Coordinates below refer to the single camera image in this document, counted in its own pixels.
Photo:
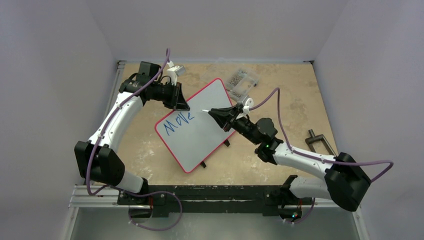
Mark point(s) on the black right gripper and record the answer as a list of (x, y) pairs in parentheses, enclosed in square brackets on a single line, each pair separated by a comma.
[(232, 117)]

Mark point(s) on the aluminium front frame rail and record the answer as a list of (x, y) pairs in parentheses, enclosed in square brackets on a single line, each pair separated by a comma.
[(96, 197)]

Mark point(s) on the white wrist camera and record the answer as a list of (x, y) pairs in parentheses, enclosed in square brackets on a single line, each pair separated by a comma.
[(174, 71), (247, 103)]

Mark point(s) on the red framed whiteboard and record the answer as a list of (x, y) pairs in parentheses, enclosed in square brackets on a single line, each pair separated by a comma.
[(192, 136)]

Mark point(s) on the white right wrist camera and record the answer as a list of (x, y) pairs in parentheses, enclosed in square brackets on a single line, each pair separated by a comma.
[(247, 103)]

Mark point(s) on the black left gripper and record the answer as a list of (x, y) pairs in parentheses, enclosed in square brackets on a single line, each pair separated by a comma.
[(177, 100)]

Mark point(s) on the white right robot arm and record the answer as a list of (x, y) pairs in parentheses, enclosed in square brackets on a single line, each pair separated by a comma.
[(336, 177)]

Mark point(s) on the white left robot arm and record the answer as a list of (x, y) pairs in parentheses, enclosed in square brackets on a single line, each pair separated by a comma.
[(97, 158)]

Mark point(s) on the clear plastic screw box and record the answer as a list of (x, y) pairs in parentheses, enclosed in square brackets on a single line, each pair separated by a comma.
[(240, 82)]

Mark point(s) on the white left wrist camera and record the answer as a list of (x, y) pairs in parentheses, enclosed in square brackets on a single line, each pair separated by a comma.
[(174, 71)]

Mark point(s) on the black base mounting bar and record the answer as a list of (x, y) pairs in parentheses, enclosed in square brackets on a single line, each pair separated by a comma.
[(281, 192)]

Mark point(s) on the wire whiteboard stand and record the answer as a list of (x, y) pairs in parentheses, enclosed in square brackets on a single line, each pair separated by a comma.
[(226, 143)]

